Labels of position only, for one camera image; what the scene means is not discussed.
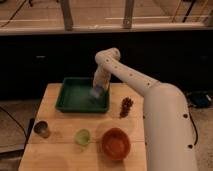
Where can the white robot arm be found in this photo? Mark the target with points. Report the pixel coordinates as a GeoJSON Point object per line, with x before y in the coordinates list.
{"type": "Point", "coordinates": [166, 118]}

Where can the bunch of dark grapes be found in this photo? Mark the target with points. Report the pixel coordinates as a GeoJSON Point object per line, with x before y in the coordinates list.
{"type": "Point", "coordinates": [125, 107]}

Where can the metal post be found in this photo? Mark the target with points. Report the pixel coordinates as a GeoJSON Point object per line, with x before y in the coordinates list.
{"type": "Point", "coordinates": [67, 16]}
{"type": "Point", "coordinates": [128, 13]}

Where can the dark blue floor object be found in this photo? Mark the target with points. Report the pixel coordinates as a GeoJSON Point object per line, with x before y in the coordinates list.
{"type": "Point", "coordinates": [201, 100]}

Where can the left metal post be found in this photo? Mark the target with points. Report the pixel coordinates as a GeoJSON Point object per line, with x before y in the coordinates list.
{"type": "Point", "coordinates": [67, 16]}

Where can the green plastic tray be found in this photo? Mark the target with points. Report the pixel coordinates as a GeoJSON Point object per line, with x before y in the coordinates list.
{"type": "Point", "coordinates": [75, 97]}

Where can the orange bowl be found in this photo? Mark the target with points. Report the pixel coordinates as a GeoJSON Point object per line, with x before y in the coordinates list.
{"type": "Point", "coordinates": [115, 144]}

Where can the small green cup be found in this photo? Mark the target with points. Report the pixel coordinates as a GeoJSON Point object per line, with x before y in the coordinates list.
{"type": "Point", "coordinates": [82, 137]}

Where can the dark metallic cup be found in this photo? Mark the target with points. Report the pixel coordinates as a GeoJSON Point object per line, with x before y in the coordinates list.
{"type": "Point", "coordinates": [41, 128]}

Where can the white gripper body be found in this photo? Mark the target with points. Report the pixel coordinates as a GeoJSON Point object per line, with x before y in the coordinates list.
{"type": "Point", "coordinates": [101, 78]}

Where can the right metal post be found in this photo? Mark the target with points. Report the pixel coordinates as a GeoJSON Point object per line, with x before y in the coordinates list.
{"type": "Point", "coordinates": [128, 13]}

